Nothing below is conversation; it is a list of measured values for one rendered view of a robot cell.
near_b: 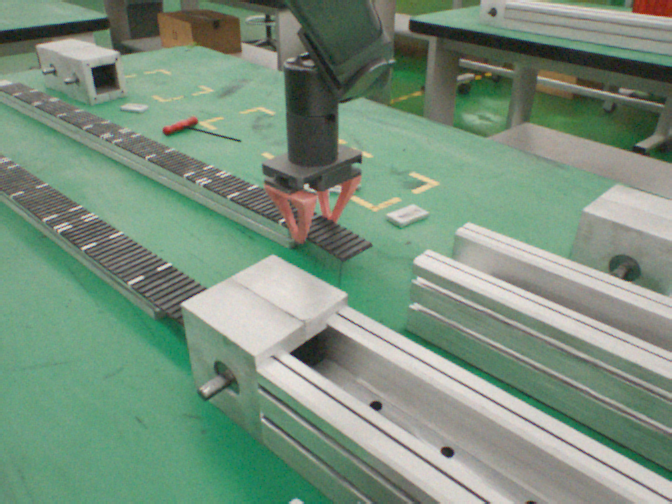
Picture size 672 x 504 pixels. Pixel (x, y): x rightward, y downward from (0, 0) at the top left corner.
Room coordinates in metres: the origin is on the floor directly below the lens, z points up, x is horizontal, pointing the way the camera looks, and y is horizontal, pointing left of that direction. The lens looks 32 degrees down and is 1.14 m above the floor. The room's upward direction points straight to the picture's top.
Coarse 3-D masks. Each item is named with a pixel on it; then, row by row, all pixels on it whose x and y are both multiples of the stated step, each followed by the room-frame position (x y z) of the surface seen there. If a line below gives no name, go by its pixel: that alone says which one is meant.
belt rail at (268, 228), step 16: (0, 96) 1.21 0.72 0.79; (32, 112) 1.10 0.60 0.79; (64, 128) 1.00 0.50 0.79; (96, 144) 0.92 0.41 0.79; (112, 144) 0.88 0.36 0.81; (128, 160) 0.85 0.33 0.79; (144, 160) 0.81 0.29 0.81; (160, 176) 0.78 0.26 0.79; (176, 176) 0.75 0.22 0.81; (192, 192) 0.73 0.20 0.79; (208, 192) 0.70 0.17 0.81; (224, 208) 0.68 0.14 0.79; (240, 208) 0.65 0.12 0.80; (256, 224) 0.63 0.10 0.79; (272, 224) 0.61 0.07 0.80; (272, 240) 0.61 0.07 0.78; (288, 240) 0.59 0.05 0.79
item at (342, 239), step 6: (342, 234) 0.58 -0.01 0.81; (348, 234) 0.58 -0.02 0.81; (354, 234) 0.58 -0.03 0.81; (330, 240) 0.56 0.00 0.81; (336, 240) 0.56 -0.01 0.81; (342, 240) 0.56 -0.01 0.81; (348, 240) 0.56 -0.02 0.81; (318, 246) 0.55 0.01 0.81; (324, 246) 0.55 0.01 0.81; (330, 246) 0.55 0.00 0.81; (336, 246) 0.55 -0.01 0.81; (342, 246) 0.55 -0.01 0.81
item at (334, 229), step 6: (330, 228) 0.59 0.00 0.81; (336, 228) 0.59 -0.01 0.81; (342, 228) 0.59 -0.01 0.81; (312, 234) 0.57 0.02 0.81; (318, 234) 0.57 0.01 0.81; (324, 234) 0.58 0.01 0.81; (330, 234) 0.57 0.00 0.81; (336, 234) 0.58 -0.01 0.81; (312, 240) 0.56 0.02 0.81; (318, 240) 0.56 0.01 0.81; (324, 240) 0.56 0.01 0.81
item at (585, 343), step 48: (480, 240) 0.47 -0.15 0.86; (432, 288) 0.42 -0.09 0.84; (480, 288) 0.39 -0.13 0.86; (528, 288) 0.43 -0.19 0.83; (576, 288) 0.40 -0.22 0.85; (624, 288) 0.39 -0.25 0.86; (432, 336) 0.42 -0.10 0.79; (480, 336) 0.39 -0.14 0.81; (528, 336) 0.36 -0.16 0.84; (576, 336) 0.33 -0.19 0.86; (624, 336) 0.33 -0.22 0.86; (528, 384) 0.35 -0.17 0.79; (576, 384) 0.33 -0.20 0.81; (624, 384) 0.30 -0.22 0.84; (624, 432) 0.30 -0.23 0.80
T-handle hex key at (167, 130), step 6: (186, 120) 1.03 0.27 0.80; (192, 120) 1.04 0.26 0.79; (168, 126) 0.99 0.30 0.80; (174, 126) 1.00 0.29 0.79; (180, 126) 1.01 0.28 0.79; (186, 126) 1.01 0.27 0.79; (168, 132) 0.99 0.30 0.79; (204, 132) 0.98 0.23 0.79; (210, 132) 0.98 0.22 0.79; (228, 138) 0.95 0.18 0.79
